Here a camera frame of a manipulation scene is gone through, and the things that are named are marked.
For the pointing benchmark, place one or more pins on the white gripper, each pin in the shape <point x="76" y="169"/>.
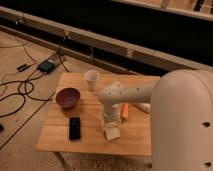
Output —
<point x="111" y="119"/>

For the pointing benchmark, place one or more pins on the white sponge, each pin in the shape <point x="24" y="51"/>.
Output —
<point x="112" y="133"/>

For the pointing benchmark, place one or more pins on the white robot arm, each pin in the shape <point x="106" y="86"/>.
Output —
<point x="181" y="118"/>

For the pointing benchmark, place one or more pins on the black remote control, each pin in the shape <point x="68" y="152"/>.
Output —
<point x="74" y="128"/>

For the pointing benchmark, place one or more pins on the wooden table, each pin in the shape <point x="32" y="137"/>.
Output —
<point x="134" y="132"/>

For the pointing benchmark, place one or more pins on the purple bowl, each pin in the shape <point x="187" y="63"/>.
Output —
<point x="68" y="98"/>

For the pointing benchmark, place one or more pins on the black power adapter box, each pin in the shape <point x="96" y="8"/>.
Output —
<point x="46" y="66"/>

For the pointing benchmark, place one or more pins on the small black device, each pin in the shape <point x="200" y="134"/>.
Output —
<point x="23" y="67"/>

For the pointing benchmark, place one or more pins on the orange handled tool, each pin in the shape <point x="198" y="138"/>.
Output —
<point x="125" y="111"/>

